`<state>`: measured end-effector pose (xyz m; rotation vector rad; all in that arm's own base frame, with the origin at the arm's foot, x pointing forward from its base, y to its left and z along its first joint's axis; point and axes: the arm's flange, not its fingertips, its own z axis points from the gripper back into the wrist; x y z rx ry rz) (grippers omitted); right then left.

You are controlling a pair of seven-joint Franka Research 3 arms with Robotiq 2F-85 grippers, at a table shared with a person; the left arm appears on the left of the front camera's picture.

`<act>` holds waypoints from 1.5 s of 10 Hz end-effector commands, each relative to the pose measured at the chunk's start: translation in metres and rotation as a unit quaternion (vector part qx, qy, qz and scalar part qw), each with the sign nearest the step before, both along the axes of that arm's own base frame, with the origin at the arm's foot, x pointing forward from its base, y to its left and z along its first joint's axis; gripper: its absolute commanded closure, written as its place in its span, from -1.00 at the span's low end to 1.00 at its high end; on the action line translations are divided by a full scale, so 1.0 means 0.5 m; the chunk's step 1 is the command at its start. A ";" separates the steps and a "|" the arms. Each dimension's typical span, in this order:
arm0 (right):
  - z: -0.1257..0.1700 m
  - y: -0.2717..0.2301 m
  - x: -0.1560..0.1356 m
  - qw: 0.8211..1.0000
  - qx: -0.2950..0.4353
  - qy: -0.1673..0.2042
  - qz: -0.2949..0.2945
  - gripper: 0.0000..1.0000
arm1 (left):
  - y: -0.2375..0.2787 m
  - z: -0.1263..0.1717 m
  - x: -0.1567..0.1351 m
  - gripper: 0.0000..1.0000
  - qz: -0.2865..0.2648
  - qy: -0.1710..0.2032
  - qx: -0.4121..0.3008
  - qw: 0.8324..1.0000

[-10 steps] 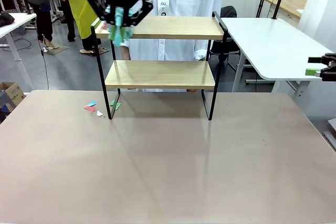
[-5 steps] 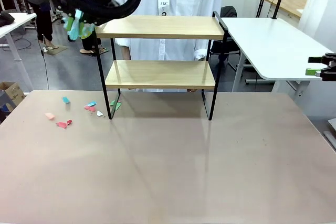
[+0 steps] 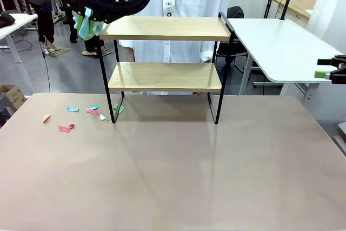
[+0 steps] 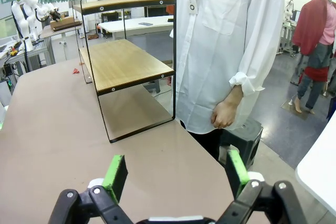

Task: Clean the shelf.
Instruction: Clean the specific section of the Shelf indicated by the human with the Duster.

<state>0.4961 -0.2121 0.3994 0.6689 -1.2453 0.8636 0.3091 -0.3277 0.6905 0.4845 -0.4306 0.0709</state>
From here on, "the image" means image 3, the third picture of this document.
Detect turquoise microfiber duster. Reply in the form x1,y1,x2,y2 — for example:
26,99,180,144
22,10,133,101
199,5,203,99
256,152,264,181
73,8,106,41

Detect person in black trousers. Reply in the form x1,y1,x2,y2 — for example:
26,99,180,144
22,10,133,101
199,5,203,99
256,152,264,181
63,6,79,44

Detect person in yellow garment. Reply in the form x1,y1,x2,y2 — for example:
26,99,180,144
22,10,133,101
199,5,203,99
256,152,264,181
81,25,113,59

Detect person in dark clothing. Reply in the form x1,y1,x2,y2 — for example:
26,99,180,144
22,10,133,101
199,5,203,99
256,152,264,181
17,0,64,53

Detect white desk with white legs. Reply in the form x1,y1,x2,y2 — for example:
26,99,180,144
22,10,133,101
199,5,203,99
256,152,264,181
226,17,345,102

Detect white desk with round leg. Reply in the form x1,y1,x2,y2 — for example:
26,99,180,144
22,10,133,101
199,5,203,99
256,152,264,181
0,13,38,94

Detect wooden background table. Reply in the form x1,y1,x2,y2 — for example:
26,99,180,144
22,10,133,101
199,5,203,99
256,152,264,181
269,0,317,20

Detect black bag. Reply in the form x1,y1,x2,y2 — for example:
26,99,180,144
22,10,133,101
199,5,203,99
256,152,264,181
0,11,16,28

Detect cardboard box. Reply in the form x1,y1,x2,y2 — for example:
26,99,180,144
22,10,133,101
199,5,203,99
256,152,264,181
0,84,27,115

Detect black office chair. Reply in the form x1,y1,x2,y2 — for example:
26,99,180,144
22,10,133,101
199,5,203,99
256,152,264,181
216,5,248,74

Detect grey metal rail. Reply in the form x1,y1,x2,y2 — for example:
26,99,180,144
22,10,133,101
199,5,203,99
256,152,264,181
332,122,346,159

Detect wooden two-tier shelf black frame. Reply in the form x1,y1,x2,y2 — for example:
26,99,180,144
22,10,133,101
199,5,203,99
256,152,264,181
98,11,235,125

